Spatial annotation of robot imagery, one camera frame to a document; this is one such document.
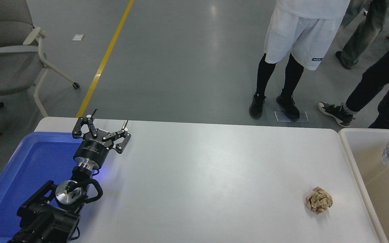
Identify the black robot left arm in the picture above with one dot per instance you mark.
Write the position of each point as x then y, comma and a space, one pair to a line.
51, 219

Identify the large pale bin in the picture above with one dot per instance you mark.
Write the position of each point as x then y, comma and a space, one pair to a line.
377, 195

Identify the crumpled tan paper ball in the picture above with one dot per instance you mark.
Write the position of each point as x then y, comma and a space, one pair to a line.
318, 199

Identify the blue plastic tray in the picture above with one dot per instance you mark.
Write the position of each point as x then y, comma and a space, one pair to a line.
29, 168

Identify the white paper scrap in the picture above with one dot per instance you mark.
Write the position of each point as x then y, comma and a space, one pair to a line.
77, 37

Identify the clear square floor plate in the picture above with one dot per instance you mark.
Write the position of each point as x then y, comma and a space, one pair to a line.
303, 117
280, 117

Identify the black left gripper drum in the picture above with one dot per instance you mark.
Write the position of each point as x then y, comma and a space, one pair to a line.
91, 152

